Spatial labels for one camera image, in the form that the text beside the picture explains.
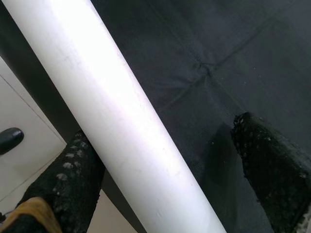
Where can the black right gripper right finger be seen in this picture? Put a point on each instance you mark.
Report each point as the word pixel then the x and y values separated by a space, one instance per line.
pixel 274 170

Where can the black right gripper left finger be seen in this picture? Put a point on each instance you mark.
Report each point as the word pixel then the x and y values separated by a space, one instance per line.
pixel 70 179

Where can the white plastic table leg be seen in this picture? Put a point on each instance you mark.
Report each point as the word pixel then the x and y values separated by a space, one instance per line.
pixel 109 109

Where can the yellow rubber band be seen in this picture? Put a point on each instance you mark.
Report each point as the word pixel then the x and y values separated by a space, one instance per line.
pixel 34 211

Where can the grey robot right leg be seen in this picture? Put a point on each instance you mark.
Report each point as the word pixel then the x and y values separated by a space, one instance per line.
pixel 9 139

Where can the black tablecloth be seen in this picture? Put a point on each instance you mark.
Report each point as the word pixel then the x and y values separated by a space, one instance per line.
pixel 218 60

